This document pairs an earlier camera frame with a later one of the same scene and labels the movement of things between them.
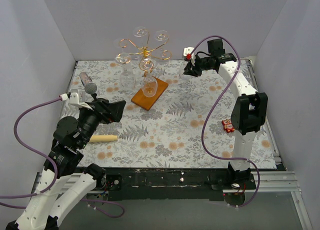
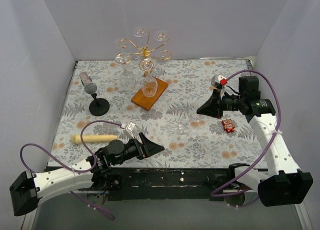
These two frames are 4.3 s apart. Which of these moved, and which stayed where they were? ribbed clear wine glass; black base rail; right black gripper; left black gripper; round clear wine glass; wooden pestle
Moved: right black gripper; left black gripper
Stayed: round clear wine glass; ribbed clear wine glass; wooden pestle; black base rail
